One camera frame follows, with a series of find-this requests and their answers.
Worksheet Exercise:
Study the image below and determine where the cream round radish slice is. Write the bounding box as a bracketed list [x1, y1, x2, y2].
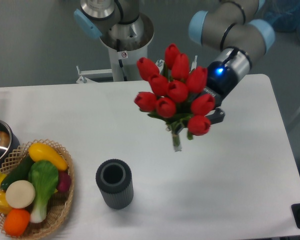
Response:
[5, 180, 36, 209]

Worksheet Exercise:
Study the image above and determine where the yellow bell pepper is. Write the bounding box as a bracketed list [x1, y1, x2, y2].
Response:
[0, 190, 13, 215]

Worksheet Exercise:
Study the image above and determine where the woven wicker basket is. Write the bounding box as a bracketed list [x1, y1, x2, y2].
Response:
[0, 139, 75, 240]

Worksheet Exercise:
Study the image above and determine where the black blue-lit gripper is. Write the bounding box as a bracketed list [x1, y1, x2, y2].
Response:
[194, 58, 239, 125]

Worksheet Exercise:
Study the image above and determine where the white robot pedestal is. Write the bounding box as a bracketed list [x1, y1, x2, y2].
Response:
[75, 12, 199, 85]

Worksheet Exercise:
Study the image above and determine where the blue plastic bag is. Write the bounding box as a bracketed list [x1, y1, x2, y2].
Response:
[261, 0, 300, 41]

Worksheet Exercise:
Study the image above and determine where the yellow squash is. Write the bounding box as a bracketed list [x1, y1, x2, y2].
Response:
[28, 142, 68, 171]

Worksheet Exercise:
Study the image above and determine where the green bok choy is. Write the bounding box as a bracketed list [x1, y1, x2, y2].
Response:
[28, 160, 59, 224]

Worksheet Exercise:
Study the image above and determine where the red tulip bouquet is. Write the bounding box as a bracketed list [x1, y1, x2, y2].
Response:
[134, 43, 216, 152]

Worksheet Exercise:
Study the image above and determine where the green cucumber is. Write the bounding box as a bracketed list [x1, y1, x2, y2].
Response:
[0, 155, 35, 191]

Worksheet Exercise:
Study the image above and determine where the orange fruit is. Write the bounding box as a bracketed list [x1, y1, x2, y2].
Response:
[3, 208, 30, 237]

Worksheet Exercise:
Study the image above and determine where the purple red radish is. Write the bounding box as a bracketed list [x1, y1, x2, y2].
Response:
[56, 171, 72, 193]

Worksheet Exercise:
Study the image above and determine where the dark grey ribbed vase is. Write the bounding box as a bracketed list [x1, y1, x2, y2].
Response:
[95, 158, 134, 210]

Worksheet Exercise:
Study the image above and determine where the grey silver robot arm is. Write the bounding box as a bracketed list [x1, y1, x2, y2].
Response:
[73, 0, 275, 107]

